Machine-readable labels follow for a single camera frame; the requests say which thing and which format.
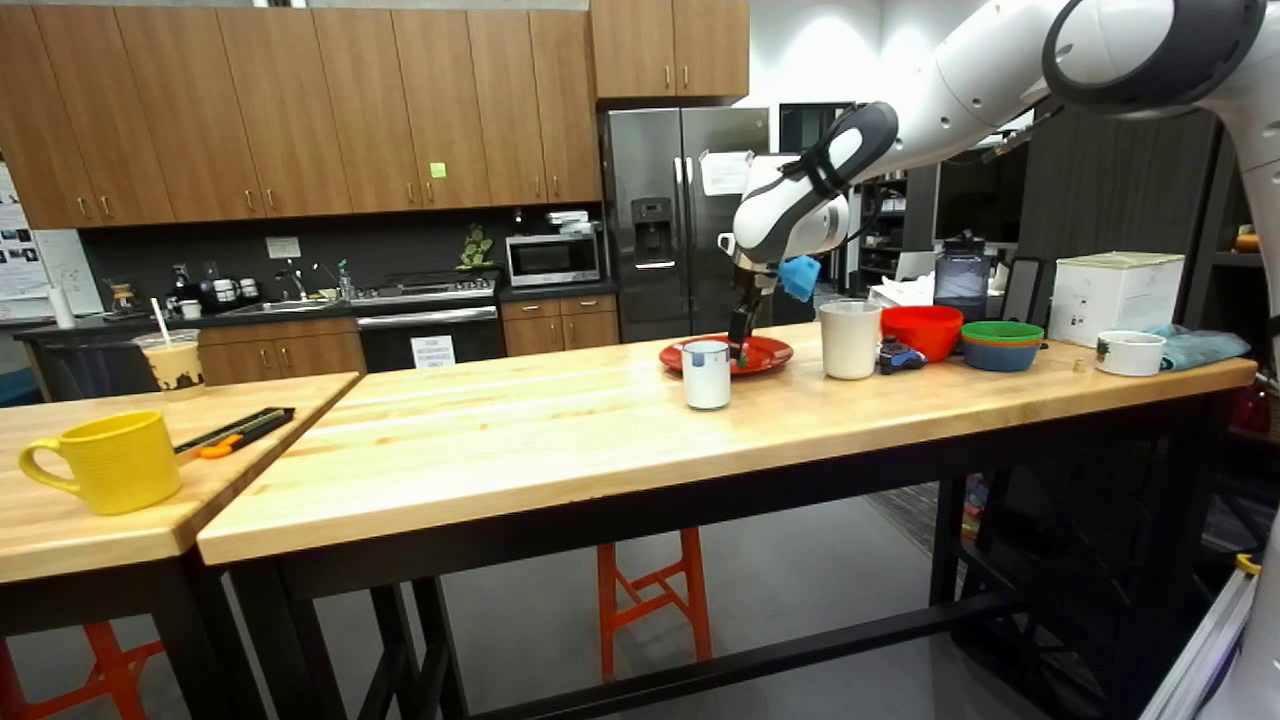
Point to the small white can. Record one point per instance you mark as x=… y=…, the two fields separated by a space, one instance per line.
x=706 y=376

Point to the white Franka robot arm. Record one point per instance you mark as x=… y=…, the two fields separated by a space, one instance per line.
x=963 y=81

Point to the brown wall cabinets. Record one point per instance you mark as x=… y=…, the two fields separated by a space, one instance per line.
x=294 y=105

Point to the white paper on refrigerator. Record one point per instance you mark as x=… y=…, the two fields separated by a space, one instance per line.
x=727 y=173

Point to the dark water bottle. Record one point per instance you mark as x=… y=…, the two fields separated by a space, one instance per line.
x=963 y=282

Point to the white ramekin with filling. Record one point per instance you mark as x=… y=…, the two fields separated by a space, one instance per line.
x=1129 y=358

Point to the black stand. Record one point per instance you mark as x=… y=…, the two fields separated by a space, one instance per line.
x=1022 y=289

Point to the black built-in oven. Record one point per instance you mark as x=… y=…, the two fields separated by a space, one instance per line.
x=425 y=335

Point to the green sticky note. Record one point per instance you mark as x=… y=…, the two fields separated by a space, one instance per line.
x=437 y=168

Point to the teal towel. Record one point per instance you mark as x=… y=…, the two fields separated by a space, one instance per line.
x=1207 y=346

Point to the red plate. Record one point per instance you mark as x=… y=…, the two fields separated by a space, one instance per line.
x=771 y=358

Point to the blue wrist camera cover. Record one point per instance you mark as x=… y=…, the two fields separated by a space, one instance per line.
x=800 y=276

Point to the black metal table frame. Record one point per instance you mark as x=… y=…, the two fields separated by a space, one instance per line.
x=745 y=483
x=187 y=626

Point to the green potted plant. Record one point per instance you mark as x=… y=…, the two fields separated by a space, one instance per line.
x=474 y=249

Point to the red bowl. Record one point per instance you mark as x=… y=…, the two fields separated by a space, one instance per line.
x=921 y=328

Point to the tall white cup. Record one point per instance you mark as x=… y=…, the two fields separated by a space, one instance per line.
x=848 y=342

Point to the white cardboard box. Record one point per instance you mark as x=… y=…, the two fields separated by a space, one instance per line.
x=1114 y=299

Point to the orange metal stool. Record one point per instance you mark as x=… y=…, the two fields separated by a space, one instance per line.
x=106 y=672
x=654 y=587

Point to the black marker pen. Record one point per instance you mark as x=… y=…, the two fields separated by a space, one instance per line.
x=242 y=430

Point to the black refrigerator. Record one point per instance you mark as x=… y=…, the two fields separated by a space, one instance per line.
x=665 y=226

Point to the small dark blue toy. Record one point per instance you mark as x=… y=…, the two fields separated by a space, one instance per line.
x=902 y=358

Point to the yellow mug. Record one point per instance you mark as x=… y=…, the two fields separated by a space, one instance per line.
x=121 y=466

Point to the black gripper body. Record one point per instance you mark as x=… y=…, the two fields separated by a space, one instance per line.
x=754 y=300

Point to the blue bowl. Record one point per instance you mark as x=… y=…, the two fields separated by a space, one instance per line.
x=1001 y=358

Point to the green bowl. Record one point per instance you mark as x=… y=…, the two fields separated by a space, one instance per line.
x=1001 y=335

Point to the silver microwave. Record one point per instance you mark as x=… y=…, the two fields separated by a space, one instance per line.
x=555 y=259

